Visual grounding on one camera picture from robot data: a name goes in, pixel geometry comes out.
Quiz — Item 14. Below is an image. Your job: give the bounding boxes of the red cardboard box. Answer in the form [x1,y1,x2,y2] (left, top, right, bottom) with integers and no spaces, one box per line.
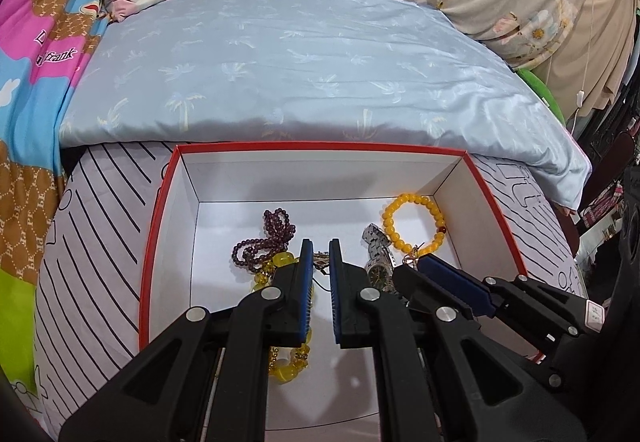
[137,143,547,442]

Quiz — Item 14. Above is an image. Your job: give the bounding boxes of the yellow bead bracelet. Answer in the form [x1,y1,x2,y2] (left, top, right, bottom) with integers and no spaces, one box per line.
[382,192,449,257]

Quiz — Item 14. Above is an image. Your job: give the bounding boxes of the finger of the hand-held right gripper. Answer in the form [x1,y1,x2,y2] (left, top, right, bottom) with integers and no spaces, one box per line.
[392,265,567,393]
[417,255,589,339]

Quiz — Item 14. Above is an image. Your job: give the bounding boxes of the yellow bead necklace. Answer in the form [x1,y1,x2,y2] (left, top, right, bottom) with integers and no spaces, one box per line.
[252,250,316,382]

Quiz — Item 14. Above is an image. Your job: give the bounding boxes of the white cable with switch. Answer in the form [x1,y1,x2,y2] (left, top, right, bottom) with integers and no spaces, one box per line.
[574,0,597,124]

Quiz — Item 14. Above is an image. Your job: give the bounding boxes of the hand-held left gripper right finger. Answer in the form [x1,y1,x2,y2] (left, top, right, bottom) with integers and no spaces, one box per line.
[328,238,587,442]

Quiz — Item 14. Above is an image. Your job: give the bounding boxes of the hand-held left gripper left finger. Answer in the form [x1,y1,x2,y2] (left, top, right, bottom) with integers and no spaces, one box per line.
[59,238,316,442]

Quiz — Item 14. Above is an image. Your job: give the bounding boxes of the gold chain bracelet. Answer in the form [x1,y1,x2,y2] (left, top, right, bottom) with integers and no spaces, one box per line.
[312,251,331,294]

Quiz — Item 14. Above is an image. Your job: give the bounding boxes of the beige curtain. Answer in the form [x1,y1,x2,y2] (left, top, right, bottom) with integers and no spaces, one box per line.
[542,0,640,124]

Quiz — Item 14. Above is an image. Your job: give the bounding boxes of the dark purple bead bracelet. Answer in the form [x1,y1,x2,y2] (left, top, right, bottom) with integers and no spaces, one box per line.
[230,207,296,272]

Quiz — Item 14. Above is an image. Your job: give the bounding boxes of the light blue quilt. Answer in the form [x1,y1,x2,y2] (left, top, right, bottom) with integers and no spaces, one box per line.
[58,0,594,214]

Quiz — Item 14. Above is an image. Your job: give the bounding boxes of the silver wristwatch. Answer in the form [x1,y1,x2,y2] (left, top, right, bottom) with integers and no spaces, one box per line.
[360,222,402,294]

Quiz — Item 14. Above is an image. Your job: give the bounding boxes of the green cushion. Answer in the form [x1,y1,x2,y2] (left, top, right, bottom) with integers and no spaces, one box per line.
[517,66,566,124]

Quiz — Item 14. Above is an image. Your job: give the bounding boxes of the colourful monkey print blanket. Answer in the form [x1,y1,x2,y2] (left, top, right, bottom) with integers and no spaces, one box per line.
[0,0,109,404]

